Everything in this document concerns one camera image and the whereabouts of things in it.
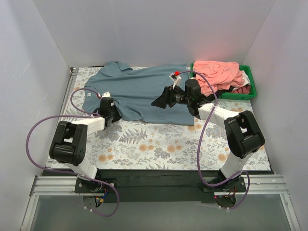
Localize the blue-grey t shirt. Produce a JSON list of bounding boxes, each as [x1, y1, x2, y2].
[[82, 62, 194, 126]]

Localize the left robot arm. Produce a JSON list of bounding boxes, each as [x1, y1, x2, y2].
[[49, 97, 121, 193]]

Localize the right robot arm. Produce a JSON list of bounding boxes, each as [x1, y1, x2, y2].
[[151, 79, 265, 191]]

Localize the black t shirt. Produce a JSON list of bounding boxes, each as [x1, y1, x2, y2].
[[202, 90, 231, 103]]

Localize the pink t shirt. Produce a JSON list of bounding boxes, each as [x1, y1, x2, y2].
[[192, 61, 244, 96]]

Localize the dark red t shirt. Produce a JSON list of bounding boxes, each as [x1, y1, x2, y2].
[[231, 85, 251, 95]]

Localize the green plastic bin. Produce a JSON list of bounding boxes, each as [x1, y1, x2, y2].
[[191, 63, 256, 100]]

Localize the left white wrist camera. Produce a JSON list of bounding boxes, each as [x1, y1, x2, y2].
[[97, 92, 111, 99]]

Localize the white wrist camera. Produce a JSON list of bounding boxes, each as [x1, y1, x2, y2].
[[97, 92, 111, 99], [169, 71, 181, 89]]

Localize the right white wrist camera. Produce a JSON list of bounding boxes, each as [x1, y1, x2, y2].
[[169, 71, 181, 89]]

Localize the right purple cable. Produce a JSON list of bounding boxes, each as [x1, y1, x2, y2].
[[178, 70, 251, 214]]

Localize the aluminium rail frame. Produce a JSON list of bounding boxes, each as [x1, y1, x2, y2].
[[20, 67, 301, 231]]

